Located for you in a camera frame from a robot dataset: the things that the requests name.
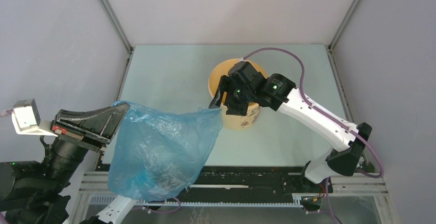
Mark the grey slotted cable duct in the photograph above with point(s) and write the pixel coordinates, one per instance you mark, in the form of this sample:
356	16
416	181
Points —
297	203

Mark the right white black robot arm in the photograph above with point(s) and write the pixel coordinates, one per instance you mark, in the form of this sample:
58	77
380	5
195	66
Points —
281	94

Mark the right aluminium frame post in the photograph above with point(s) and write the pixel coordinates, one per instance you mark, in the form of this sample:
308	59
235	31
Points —
343	25

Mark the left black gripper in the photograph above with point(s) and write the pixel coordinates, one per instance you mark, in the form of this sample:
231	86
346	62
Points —
95	126

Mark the aluminium frame post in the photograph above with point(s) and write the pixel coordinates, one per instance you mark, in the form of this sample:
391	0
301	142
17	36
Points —
343	25
112	17

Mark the right small circuit board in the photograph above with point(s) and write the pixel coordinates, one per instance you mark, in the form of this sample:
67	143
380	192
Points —
310	200

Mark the blue plastic trash bag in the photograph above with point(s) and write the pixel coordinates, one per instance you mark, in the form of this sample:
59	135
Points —
159	154

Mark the yellow cartoon trash bin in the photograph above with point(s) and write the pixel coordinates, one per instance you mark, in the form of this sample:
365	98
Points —
229	121

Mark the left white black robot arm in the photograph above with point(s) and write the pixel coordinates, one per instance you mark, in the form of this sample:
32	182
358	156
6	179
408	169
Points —
31	190

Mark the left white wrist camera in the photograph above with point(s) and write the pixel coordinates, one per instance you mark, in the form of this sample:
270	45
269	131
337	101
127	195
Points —
27	121

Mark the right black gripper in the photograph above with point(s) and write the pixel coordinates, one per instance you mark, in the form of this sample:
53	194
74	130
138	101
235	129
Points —
226	85

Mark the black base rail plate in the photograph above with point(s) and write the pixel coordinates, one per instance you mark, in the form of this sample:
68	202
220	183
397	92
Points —
251	184

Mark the left aluminium frame post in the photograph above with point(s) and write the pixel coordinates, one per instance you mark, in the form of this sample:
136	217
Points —
112	17

